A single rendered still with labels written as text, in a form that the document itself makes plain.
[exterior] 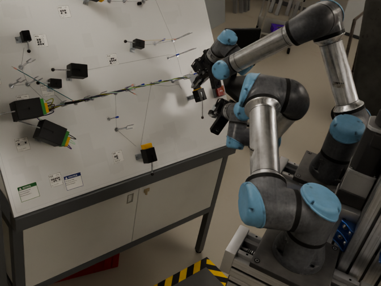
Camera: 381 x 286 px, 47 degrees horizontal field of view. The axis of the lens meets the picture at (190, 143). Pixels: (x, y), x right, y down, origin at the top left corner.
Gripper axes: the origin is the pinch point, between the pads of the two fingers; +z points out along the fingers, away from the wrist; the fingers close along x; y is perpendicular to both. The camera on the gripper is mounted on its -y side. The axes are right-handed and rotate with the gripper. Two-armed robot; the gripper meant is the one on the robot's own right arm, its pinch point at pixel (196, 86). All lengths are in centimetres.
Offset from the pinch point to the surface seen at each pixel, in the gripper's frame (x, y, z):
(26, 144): 83, 5, 6
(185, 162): 15.9, -26.5, 19.8
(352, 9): -571, 111, 204
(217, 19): -359, 197, 270
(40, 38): 62, 38, -10
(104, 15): 31, 41, -11
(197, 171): 2.7, -30.7, 33.8
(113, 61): 34.3, 23.5, -3.1
